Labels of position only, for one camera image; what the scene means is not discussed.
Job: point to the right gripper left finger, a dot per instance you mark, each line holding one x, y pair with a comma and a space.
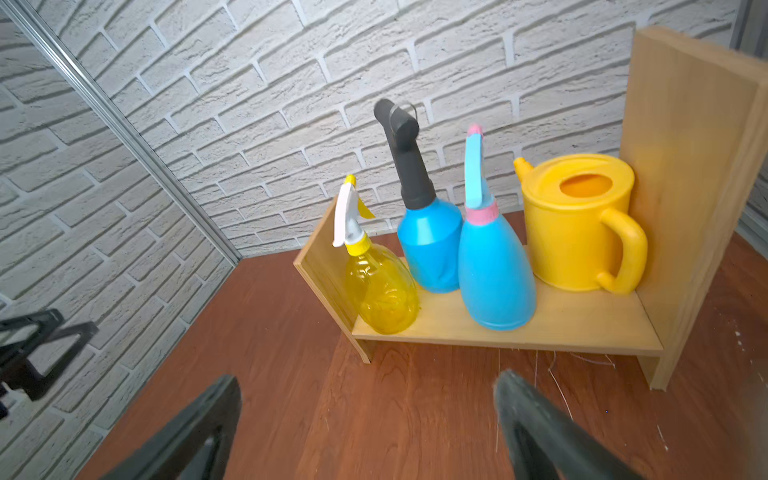
196, 444

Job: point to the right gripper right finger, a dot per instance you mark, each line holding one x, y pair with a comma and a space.
543, 442

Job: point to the small blue spray bottle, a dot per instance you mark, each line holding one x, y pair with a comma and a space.
496, 280

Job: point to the yellow watering can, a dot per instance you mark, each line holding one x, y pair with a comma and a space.
579, 234

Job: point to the yellow transparent spray bottle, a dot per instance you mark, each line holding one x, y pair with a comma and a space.
380, 286

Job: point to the blue pressure sprayer black handle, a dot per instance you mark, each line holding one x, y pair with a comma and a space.
430, 230

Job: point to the wooden shelf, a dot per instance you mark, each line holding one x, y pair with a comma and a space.
695, 135

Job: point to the left aluminium corner post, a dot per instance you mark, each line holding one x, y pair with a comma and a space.
26, 18

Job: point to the aluminium corner post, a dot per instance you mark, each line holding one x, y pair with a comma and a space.
26, 18
749, 34

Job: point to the right aluminium corner post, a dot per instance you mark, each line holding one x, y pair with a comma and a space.
749, 34

